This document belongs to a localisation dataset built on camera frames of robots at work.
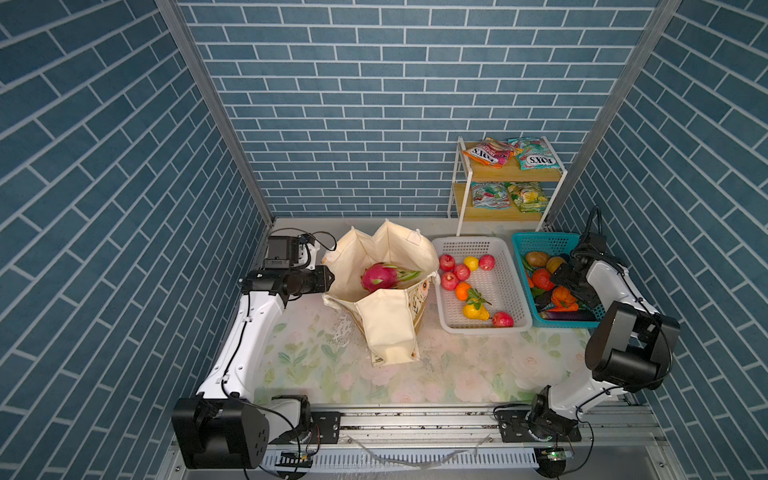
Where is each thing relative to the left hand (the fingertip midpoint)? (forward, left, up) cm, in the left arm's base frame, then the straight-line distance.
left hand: (330, 275), depth 80 cm
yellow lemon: (+15, -44, -15) cm, 49 cm away
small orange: (+3, -39, -15) cm, 42 cm away
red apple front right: (-7, -50, -14) cm, 52 cm away
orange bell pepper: (-1, -69, -12) cm, 70 cm away
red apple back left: (+14, -36, -14) cm, 41 cm away
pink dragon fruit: (+5, -14, -7) cm, 16 cm away
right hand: (+2, -71, -8) cm, 72 cm away
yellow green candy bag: (+33, -65, 0) cm, 73 cm away
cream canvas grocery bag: (-13, -16, 0) cm, 20 cm away
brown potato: (+17, -69, -15) cm, 72 cm away
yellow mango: (+12, -71, -11) cm, 73 cm away
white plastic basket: (+7, -47, -20) cm, 51 cm away
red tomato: (+7, -66, -13) cm, 68 cm away
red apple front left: (+7, -36, -14) cm, 39 cm away
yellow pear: (-4, -41, -14) cm, 43 cm away
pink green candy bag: (+34, -52, -1) cm, 62 cm away
